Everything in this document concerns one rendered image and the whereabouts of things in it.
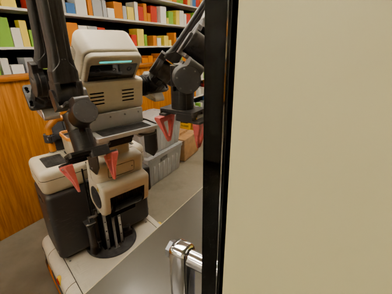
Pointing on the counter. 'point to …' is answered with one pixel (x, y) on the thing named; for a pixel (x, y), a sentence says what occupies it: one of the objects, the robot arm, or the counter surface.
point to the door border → (228, 135)
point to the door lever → (183, 265)
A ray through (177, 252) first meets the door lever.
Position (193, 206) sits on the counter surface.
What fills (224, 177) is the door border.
